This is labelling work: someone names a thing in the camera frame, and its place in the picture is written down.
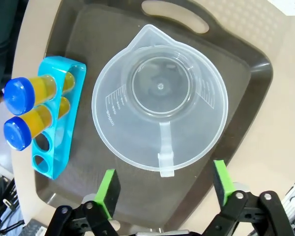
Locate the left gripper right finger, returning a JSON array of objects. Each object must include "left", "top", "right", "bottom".
[{"left": 212, "top": 159, "right": 294, "bottom": 236}]

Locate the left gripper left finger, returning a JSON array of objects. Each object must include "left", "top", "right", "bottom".
[{"left": 48, "top": 169, "right": 121, "bottom": 236}]

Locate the yellow tube blue cap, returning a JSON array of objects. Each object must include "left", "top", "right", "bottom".
[
  {"left": 3, "top": 96, "right": 72, "bottom": 151},
  {"left": 3, "top": 71, "right": 76, "bottom": 117}
]

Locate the clear plastic measuring jug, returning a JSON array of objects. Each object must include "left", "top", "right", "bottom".
[{"left": 91, "top": 24, "right": 230, "bottom": 178}]

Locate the grey woven plastic basket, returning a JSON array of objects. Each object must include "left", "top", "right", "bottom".
[{"left": 21, "top": 218, "right": 49, "bottom": 236}]

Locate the dark brown plastic tray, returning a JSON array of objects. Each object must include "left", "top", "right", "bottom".
[{"left": 34, "top": 0, "right": 274, "bottom": 232}]

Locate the black floor stand equipment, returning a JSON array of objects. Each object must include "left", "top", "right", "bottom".
[{"left": 0, "top": 176, "right": 24, "bottom": 236}]

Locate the blue test tube rack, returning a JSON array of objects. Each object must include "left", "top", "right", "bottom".
[{"left": 31, "top": 56, "right": 88, "bottom": 181}]

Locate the person in black fleece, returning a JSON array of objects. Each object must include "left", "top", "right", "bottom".
[{"left": 0, "top": 0, "right": 28, "bottom": 97}]

